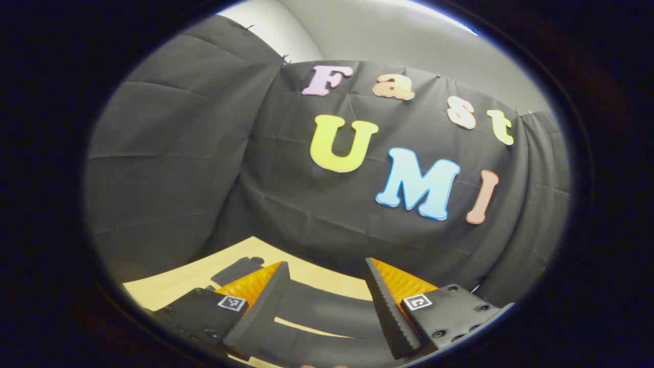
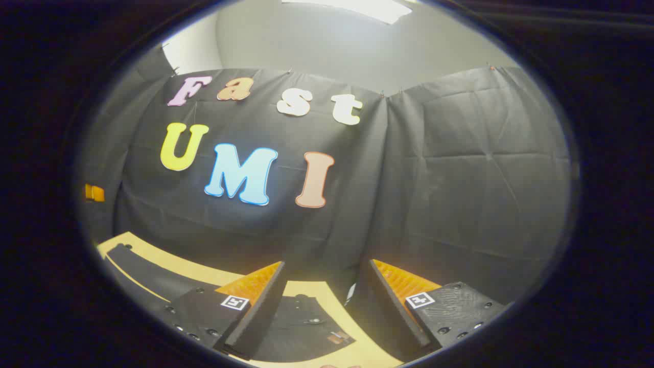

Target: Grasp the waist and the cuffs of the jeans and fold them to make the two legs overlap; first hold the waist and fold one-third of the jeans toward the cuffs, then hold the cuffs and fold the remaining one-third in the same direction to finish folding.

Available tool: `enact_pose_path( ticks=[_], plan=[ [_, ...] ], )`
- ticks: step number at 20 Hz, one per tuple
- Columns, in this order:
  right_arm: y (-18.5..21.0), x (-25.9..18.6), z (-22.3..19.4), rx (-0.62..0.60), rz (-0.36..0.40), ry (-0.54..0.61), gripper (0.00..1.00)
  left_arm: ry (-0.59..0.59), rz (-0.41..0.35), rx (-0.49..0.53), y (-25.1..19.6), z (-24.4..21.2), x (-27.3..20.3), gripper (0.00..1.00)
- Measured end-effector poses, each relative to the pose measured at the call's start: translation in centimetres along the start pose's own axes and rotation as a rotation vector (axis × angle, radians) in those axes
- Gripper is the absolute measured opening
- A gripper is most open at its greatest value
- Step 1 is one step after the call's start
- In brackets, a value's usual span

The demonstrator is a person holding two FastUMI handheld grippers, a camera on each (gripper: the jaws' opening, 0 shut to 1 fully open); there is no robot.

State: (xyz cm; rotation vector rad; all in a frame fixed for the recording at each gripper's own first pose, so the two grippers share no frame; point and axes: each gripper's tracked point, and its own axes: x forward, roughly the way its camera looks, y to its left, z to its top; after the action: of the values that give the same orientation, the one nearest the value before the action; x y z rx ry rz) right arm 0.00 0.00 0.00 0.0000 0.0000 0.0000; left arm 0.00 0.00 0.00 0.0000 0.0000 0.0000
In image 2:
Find ceiling light panel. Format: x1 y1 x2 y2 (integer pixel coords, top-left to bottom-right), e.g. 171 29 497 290
281 0 413 25

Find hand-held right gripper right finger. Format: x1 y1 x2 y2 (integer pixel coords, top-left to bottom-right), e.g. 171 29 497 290
350 259 506 361

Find black jeans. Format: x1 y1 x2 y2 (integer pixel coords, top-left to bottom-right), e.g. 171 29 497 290
105 244 358 364

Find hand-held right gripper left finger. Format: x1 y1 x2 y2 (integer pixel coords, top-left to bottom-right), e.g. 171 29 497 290
163 261 287 361

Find black backdrop cloth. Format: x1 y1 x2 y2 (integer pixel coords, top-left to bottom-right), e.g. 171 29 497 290
79 49 572 307

